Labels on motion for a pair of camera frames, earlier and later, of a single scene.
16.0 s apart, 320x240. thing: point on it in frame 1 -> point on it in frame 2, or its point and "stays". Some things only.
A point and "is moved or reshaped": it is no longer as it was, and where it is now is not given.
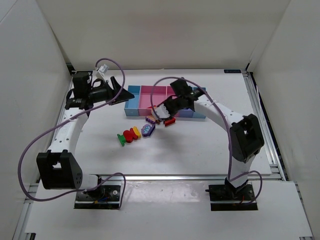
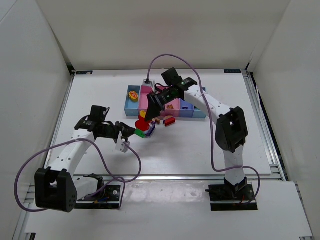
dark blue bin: [186, 113] stays
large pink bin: [159, 93] stays
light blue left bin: [132, 106] stays
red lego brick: [169, 122] stays
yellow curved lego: [137, 132] -> [143, 113]
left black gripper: [113, 89] -> [119, 128]
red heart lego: [129, 135] is moved or reshaped
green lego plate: [122, 139] is moved or reshaped
